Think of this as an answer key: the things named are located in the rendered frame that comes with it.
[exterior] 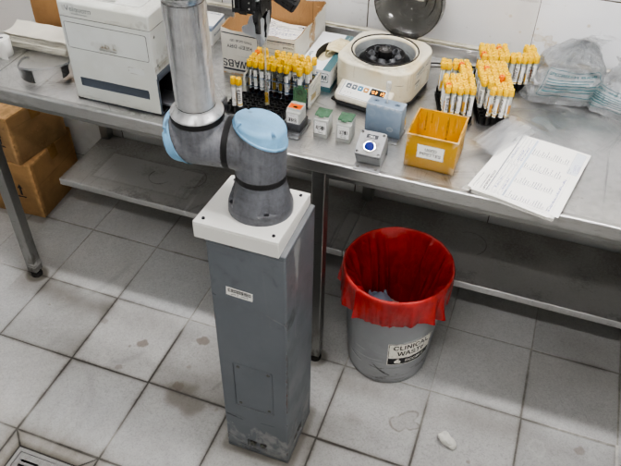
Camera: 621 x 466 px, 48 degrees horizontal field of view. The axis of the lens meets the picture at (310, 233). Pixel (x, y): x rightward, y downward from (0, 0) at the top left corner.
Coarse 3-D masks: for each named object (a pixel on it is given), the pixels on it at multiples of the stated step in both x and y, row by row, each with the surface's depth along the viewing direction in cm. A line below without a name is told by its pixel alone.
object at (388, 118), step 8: (376, 96) 188; (368, 104) 186; (376, 104) 185; (384, 104) 185; (392, 104) 185; (400, 104) 185; (368, 112) 187; (376, 112) 186; (384, 112) 185; (392, 112) 184; (400, 112) 183; (368, 120) 189; (376, 120) 188; (384, 120) 187; (392, 120) 186; (400, 120) 185; (368, 128) 191; (376, 128) 189; (384, 128) 188; (392, 128) 187; (400, 128) 187; (392, 136) 189; (400, 136) 189
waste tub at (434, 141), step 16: (432, 112) 184; (416, 128) 186; (432, 128) 187; (448, 128) 185; (464, 128) 177; (416, 144) 177; (432, 144) 175; (448, 144) 173; (416, 160) 180; (432, 160) 178; (448, 160) 176
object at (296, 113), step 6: (294, 102) 190; (288, 108) 188; (294, 108) 187; (300, 108) 187; (288, 114) 188; (294, 114) 187; (300, 114) 187; (288, 120) 189; (294, 120) 188; (300, 120) 189
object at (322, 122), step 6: (318, 108) 189; (324, 108) 189; (318, 114) 187; (324, 114) 187; (330, 114) 188; (318, 120) 187; (324, 120) 187; (330, 120) 189; (318, 126) 188; (324, 126) 188; (330, 126) 190; (318, 132) 190; (324, 132) 189; (330, 132) 192; (324, 138) 190
